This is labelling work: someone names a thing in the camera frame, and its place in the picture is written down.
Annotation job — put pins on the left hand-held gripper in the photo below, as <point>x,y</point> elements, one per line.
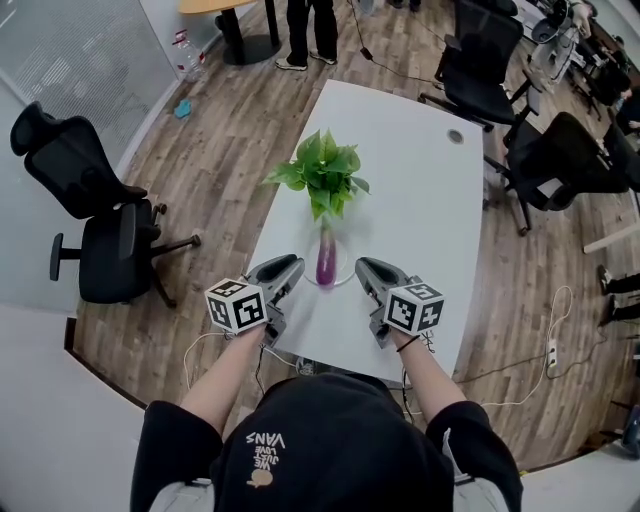
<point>237,307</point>

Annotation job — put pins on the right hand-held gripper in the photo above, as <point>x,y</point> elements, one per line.
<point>415,307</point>

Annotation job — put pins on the white round plate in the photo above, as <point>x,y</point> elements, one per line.
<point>343,270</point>

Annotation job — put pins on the purple eggplant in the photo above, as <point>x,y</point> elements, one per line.
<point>325,265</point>

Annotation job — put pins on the person's left forearm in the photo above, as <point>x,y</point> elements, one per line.
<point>220,380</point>

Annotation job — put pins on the person's right forearm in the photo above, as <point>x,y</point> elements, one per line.
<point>430,382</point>

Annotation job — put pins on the white rectangular table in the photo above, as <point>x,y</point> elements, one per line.
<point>410,200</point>

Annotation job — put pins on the green leafy plant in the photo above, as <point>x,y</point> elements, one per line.
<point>325,170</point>

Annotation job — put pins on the white shoe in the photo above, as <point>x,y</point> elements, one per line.
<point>305,367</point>

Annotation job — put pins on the black printed cap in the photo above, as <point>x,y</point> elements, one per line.
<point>330,430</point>

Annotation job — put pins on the black office chair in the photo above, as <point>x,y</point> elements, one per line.
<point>110,260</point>
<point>480,60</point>
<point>565,160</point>

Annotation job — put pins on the blue cloth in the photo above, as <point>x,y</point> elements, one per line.
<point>183,109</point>

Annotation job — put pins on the white power strip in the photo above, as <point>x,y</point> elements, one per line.
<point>553,353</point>

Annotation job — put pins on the black power adapter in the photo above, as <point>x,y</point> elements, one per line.
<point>367,53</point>

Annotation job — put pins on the black short-sleeved shirt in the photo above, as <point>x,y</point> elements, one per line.
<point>175,450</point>

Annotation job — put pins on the round wooden table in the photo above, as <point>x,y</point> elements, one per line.
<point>250,47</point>

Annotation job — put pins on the clear plastic water bottle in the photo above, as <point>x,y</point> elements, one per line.
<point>190,57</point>

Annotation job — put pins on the white desk foot bar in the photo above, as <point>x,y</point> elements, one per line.
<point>612,243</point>

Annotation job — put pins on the white and grey machine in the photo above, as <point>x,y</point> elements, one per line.
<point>552,45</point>

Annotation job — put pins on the blue grey device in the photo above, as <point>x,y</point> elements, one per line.
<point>631,435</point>

